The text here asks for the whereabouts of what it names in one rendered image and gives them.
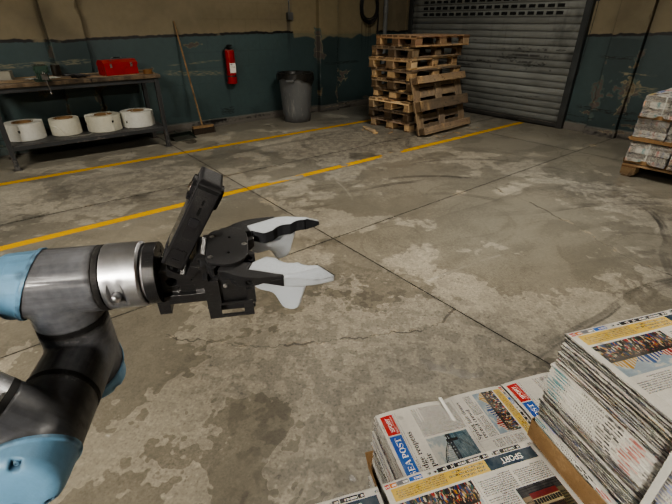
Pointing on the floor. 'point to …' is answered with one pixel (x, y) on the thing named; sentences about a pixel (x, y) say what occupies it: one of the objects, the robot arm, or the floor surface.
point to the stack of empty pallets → (399, 115)
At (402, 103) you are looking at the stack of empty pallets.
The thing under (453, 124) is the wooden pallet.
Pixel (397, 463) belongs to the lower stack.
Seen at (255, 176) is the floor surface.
